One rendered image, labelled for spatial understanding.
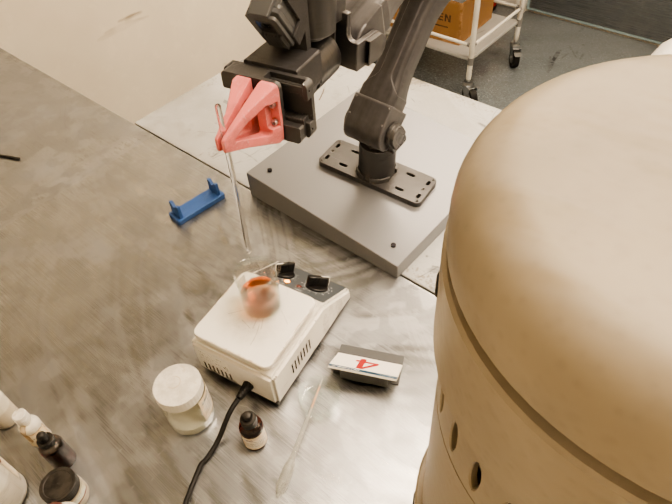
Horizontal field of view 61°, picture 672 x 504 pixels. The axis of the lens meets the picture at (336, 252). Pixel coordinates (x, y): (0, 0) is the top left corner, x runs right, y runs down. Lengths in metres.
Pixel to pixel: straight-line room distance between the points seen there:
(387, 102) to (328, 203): 0.19
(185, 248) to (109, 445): 0.34
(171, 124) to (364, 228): 0.54
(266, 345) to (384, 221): 0.31
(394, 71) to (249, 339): 0.44
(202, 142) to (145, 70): 1.14
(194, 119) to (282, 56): 0.66
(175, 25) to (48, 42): 0.48
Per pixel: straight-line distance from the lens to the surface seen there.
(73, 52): 2.16
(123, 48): 2.25
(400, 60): 0.89
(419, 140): 1.07
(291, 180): 0.99
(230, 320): 0.76
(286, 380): 0.75
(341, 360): 0.78
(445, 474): 0.16
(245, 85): 0.61
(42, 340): 0.96
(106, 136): 1.30
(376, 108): 0.88
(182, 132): 1.25
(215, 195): 1.05
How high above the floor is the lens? 1.58
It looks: 47 degrees down
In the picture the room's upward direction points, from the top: 5 degrees counter-clockwise
